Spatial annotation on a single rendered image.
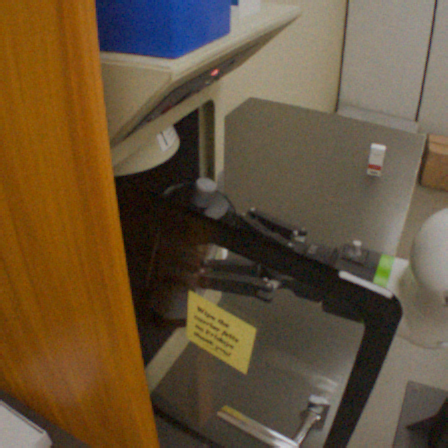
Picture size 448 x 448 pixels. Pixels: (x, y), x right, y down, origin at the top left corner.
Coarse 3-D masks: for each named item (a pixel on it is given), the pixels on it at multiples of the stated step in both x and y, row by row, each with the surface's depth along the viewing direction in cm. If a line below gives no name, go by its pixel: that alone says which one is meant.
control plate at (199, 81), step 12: (252, 48) 53; (228, 60) 47; (204, 72) 43; (192, 84) 44; (204, 84) 53; (168, 96) 40; (180, 96) 46; (156, 108) 41; (144, 120) 43; (132, 132) 44
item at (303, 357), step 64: (128, 192) 43; (128, 256) 48; (192, 256) 42; (256, 256) 37; (256, 320) 41; (320, 320) 36; (384, 320) 33; (192, 384) 54; (256, 384) 46; (320, 384) 40
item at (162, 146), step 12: (168, 132) 63; (156, 144) 61; (168, 144) 63; (132, 156) 59; (144, 156) 60; (156, 156) 61; (168, 156) 63; (120, 168) 59; (132, 168) 59; (144, 168) 60
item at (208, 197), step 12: (204, 180) 63; (180, 192) 65; (192, 192) 65; (204, 192) 62; (216, 192) 66; (192, 204) 63; (204, 204) 63; (216, 204) 65; (228, 204) 66; (216, 216) 63; (228, 216) 65
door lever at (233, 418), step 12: (228, 408) 44; (228, 420) 43; (240, 420) 43; (252, 420) 43; (312, 420) 43; (240, 432) 43; (252, 432) 42; (264, 432) 42; (276, 432) 42; (300, 432) 42; (264, 444) 42; (276, 444) 41; (288, 444) 41; (300, 444) 41
